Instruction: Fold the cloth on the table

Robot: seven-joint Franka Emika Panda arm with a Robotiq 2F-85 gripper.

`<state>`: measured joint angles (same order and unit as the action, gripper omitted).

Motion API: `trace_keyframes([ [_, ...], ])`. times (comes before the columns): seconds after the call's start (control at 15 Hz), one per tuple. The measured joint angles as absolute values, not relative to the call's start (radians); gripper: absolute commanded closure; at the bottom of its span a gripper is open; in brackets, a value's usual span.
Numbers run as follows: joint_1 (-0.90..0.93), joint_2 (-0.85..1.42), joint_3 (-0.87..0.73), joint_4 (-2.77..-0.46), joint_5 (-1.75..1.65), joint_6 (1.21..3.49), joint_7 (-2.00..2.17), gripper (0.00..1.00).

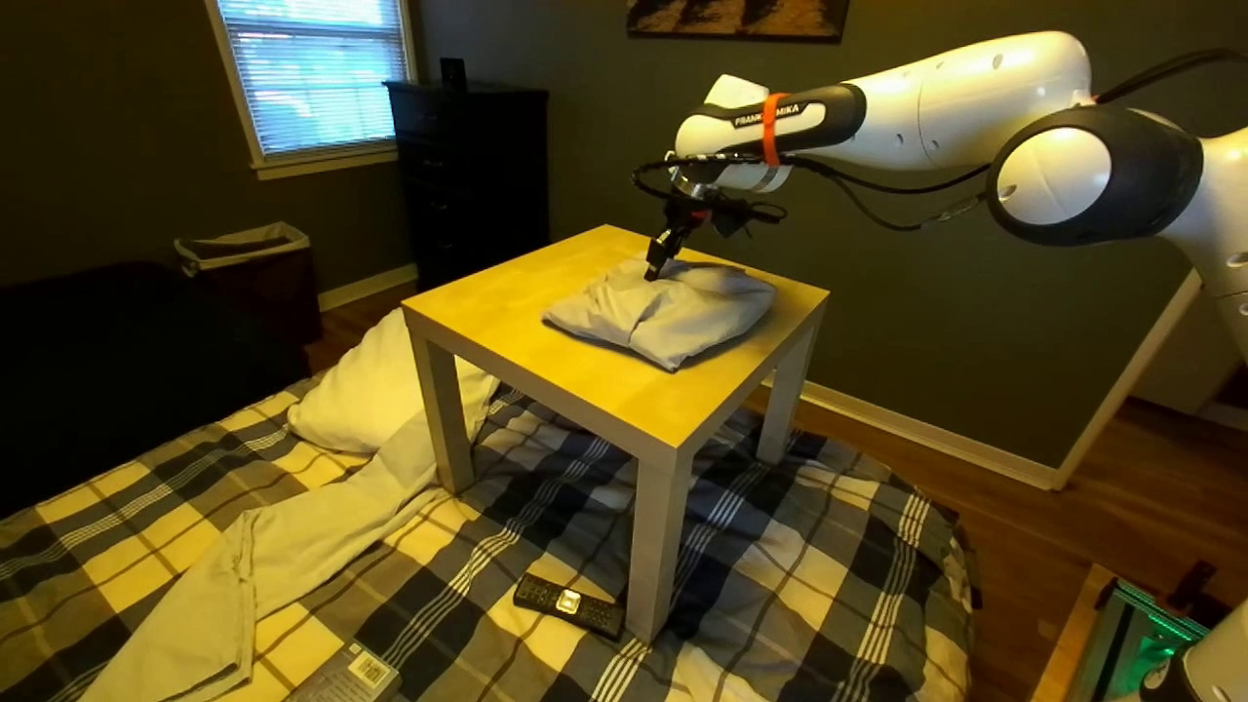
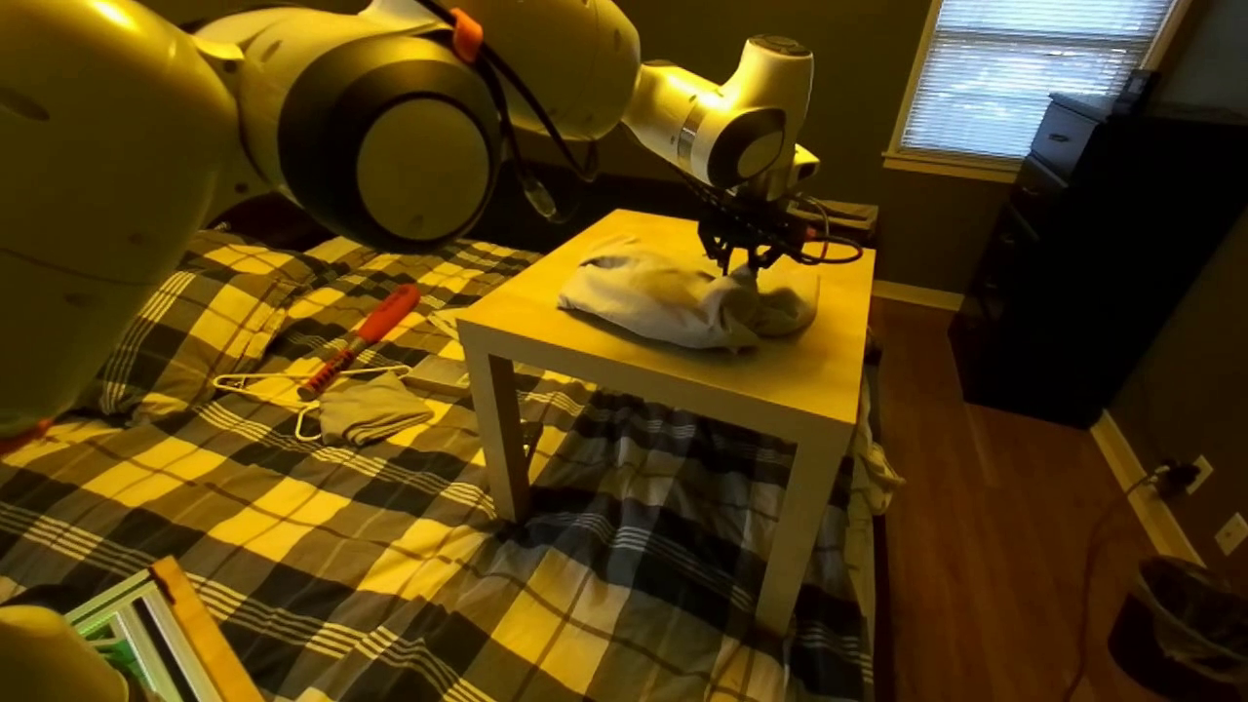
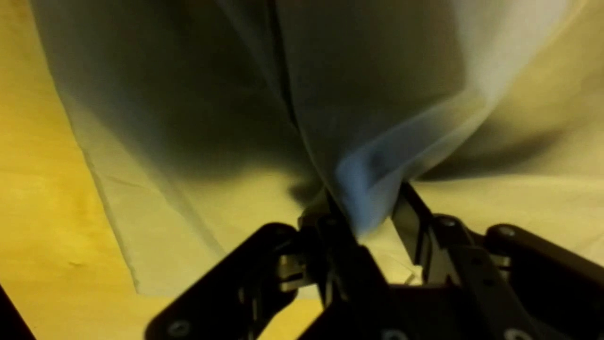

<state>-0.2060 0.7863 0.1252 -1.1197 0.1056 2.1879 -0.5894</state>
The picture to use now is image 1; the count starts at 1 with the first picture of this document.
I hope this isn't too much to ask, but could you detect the yellow black plaid bedspread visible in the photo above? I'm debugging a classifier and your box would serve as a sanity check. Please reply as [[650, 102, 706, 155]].
[[0, 374, 980, 702]]

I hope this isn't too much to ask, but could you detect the orange cable clamp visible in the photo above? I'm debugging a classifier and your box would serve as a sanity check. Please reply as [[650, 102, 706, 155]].
[[758, 88, 793, 171]]

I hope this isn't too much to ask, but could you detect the green box with wooden frame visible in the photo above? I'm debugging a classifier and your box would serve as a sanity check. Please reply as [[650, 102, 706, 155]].
[[1030, 556, 1226, 702]]

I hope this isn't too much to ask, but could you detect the white pillow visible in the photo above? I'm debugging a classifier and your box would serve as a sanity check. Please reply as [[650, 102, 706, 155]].
[[285, 304, 503, 461]]

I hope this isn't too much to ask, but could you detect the framed wall picture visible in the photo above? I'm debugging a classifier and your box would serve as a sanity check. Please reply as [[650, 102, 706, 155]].
[[623, 0, 856, 45]]

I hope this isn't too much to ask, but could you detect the dark futon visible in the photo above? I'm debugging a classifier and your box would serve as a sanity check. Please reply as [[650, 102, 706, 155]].
[[0, 258, 324, 519]]

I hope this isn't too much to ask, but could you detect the light grey cloth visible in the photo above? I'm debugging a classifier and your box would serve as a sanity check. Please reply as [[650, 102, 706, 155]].
[[542, 258, 779, 374]]

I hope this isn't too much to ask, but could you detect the white bedspread label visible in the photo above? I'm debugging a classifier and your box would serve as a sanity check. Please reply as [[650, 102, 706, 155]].
[[343, 646, 397, 696]]

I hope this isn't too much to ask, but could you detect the white door frame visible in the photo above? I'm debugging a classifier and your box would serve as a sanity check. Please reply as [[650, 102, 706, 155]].
[[1051, 266, 1214, 493]]

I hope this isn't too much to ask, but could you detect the white framed window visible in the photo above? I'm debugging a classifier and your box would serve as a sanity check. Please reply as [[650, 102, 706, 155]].
[[204, 0, 423, 184]]

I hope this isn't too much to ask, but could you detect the black dresser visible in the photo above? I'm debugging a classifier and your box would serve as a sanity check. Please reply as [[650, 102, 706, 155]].
[[384, 55, 553, 291]]

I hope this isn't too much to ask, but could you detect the light wooden side table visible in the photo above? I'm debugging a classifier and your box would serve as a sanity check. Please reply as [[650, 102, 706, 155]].
[[402, 223, 834, 642]]

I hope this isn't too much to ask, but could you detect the beige bed sheet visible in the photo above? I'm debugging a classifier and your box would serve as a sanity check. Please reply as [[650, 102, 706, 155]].
[[78, 409, 447, 702]]

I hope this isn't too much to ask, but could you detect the white rounded object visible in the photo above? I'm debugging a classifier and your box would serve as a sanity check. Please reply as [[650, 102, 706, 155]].
[[1178, 596, 1248, 702]]

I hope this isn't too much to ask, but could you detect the black remote control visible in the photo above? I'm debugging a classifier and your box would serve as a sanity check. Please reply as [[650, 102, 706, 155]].
[[511, 569, 633, 642]]

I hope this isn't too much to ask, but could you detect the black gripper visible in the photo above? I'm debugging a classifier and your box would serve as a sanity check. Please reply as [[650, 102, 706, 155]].
[[642, 175, 727, 283]]

